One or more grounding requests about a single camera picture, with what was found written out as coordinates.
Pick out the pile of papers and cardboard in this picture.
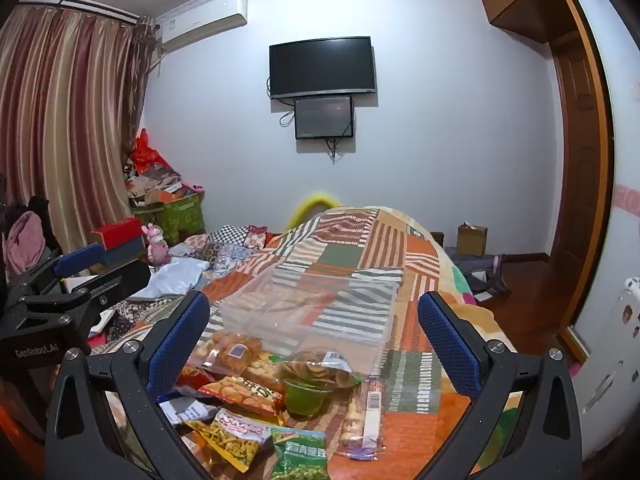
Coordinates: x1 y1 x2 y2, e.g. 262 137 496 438
125 160 201 206

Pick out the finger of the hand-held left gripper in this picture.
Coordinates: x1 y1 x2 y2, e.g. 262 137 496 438
62 262 152 322
6 243 105 292

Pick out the pink garment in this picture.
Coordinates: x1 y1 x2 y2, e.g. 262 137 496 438
2 210 46 276

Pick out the white plastic fixture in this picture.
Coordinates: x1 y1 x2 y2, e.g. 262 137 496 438
620 275 640 311

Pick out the yellow stick snack packet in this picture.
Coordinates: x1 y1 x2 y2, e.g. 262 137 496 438
184 407 278 473

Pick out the white wardrobe sliding door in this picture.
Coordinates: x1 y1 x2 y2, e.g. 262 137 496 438
565 0 640 411

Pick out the green jelly cup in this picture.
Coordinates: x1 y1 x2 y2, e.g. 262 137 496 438
282 379 333 420

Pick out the large black wall television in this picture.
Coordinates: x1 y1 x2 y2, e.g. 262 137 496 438
269 36 377 100

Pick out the small black wall monitor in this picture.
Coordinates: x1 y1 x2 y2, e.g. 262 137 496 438
294 96 355 141

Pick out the checkered patchwork cloth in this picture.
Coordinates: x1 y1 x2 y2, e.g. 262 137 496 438
200 224 271 281

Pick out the red box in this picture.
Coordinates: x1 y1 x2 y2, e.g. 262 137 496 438
91 217 143 248

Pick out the pink plush toy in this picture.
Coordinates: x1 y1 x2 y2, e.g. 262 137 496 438
142 224 173 266

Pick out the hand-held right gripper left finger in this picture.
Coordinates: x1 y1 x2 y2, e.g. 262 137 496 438
45 290 211 480

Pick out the small cardboard box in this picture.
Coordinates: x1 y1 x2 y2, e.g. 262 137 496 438
456 222 488 257

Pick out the red snack packet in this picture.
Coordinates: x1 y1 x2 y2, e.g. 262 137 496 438
175 365 216 391

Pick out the clear round chip packet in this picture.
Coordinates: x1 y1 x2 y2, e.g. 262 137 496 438
277 350 362 391

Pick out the dark clothes pile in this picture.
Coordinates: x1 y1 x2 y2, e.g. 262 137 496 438
450 252 511 301

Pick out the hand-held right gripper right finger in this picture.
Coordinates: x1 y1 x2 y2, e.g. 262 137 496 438
417 290 583 480

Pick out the long clear biscuit packet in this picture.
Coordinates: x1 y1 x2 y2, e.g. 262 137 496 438
337 377 386 461

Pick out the orange biscuit packet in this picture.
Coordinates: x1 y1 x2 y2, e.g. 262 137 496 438
198 376 286 418

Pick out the striped red beige curtain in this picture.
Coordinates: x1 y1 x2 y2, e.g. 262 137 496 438
0 2 156 281

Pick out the wooden overhead cabinet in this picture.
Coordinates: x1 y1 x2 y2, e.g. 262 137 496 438
475 0 576 46

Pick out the clear plastic storage container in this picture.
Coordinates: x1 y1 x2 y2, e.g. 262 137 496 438
217 265 398 377

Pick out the white air conditioner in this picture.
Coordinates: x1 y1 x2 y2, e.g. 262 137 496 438
155 0 248 53

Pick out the white curtain rail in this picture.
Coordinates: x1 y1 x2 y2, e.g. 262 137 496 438
20 0 141 26

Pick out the yellow hoop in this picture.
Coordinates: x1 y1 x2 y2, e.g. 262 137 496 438
285 191 343 236

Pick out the green pea snack packet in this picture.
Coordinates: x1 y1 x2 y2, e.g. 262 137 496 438
270 427 328 480

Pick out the white cloth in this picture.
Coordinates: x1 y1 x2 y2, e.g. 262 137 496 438
142 257 213 301

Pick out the wooden door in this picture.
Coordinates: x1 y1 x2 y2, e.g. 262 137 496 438
550 30 601 331

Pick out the red plastic bag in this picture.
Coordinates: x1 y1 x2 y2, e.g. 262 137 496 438
131 129 168 171

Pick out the dark grey box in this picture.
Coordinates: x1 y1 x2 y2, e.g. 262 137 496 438
102 237 151 268

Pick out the green patterned storage box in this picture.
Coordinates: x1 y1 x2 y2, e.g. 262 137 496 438
132 192 207 246

